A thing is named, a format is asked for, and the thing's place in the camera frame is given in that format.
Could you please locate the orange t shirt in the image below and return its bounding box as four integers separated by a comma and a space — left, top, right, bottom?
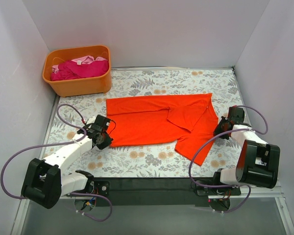
106, 93, 219, 165

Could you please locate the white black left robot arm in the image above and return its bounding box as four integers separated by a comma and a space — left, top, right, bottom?
21, 115, 113, 209

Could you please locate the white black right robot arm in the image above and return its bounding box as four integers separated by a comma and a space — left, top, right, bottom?
190, 105, 280, 195

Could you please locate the orange plastic bin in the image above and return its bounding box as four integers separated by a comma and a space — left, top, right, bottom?
42, 45, 112, 97

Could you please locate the magenta t shirt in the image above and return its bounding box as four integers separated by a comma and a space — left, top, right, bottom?
50, 60, 109, 81

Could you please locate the light pink t shirt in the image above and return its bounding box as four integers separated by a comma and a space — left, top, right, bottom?
52, 55, 107, 73

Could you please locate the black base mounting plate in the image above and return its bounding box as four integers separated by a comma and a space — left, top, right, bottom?
80, 178, 241, 207

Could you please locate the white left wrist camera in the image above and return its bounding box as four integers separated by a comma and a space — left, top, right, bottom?
81, 116, 96, 125

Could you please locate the aluminium frame rail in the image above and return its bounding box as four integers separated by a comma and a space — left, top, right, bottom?
208, 180, 284, 199

